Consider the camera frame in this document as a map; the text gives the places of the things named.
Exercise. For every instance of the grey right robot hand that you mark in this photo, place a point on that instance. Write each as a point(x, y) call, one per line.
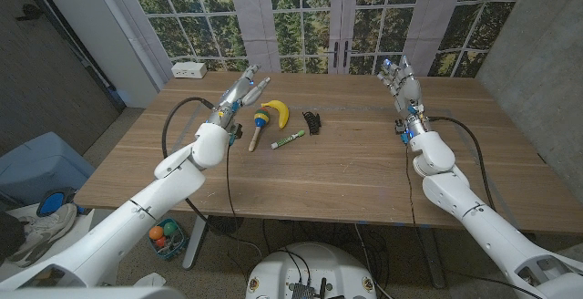
point(405, 91)

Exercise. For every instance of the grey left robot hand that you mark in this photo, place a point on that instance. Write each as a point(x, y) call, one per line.
point(239, 94)

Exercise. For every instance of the white green marker body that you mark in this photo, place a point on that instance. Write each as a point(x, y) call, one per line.
point(287, 141)

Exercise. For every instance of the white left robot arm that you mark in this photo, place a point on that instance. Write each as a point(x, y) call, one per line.
point(150, 198)

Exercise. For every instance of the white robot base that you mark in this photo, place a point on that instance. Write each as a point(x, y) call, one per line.
point(278, 267)

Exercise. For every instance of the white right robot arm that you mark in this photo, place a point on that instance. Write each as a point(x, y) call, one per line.
point(460, 194)

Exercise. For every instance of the colourful wooden maraca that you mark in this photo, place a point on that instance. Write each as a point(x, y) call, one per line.
point(261, 117)

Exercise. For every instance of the yellow toy banana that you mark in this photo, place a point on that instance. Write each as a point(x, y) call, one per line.
point(283, 112)

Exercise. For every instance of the green toy ball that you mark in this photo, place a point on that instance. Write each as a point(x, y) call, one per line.
point(170, 228)

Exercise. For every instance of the orange toy ball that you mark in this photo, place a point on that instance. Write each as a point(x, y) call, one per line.
point(156, 233)

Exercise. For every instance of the teal toy basket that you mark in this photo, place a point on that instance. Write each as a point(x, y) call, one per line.
point(177, 246)

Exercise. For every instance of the white power box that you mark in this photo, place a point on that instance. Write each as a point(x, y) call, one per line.
point(188, 69)

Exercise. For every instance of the black hair claw clip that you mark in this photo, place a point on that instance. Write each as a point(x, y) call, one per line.
point(312, 123)

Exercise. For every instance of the printed window forest backdrop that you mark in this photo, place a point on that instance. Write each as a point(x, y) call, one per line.
point(291, 16)

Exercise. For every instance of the black round floor fan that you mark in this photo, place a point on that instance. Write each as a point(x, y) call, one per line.
point(225, 223)

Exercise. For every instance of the white table leg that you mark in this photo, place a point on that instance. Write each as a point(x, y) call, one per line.
point(195, 244)

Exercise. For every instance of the grey table leg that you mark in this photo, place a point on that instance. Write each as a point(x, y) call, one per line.
point(432, 258)

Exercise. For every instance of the blue-grey storage bin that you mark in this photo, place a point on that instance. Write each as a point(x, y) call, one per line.
point(41, 162)

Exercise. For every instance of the blue black padded object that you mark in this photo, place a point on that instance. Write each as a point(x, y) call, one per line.
point(54, 201)

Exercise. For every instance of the grey white sneaker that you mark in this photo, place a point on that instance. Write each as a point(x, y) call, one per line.
point(45, 230)

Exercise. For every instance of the white robot chest shell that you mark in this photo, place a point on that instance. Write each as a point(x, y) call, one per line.
point(91, 293)

